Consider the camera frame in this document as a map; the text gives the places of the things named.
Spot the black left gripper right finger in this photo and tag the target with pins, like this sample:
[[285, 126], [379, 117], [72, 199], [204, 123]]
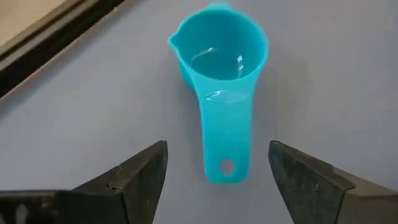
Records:
[[311, 193]]

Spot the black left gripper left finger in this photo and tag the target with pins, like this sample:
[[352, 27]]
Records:
[[136, 186]]

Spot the teal plastic measuring cup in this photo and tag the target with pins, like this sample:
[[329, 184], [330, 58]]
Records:
[[227, 124]]

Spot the black table edge rail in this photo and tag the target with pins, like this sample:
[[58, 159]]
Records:
[[37, 46]]

